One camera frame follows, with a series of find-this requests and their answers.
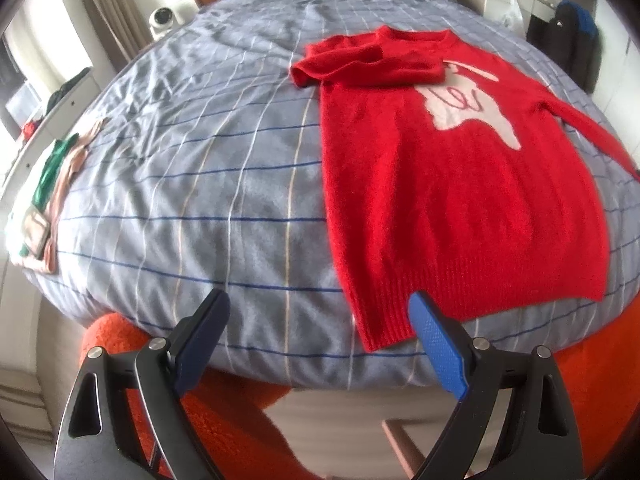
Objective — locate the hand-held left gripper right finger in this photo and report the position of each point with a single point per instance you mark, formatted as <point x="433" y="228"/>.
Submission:
<point x="440" y="345"/>

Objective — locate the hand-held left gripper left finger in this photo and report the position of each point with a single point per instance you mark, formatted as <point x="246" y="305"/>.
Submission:
<point x="202" y="340"/>

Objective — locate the red knit sweater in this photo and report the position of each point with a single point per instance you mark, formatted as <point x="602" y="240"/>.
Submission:
<point x="450" y="185"/>

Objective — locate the dark clothes on ledge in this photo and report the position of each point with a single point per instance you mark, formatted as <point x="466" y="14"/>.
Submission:
<point x="67" y="90"/>

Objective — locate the wooden furniture piece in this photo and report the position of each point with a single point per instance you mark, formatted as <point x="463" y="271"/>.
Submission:
<point x="405" y="447"/>

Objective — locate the grey-blue checked bed sheet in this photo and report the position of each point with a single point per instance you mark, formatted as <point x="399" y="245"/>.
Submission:
<point x="200" y="185"/>

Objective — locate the white window ledge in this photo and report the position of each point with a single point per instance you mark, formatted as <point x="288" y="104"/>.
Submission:
<point x="45" y="130"/>

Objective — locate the white round appliance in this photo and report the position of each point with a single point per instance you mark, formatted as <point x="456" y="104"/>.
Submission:
<point x="164" y="20"/>

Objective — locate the white plastic bag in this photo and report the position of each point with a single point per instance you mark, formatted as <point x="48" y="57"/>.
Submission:
<point x="512" y="12"/>

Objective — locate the beige curtain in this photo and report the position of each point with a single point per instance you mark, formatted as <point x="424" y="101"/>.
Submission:
<point x="130" y="5"/>

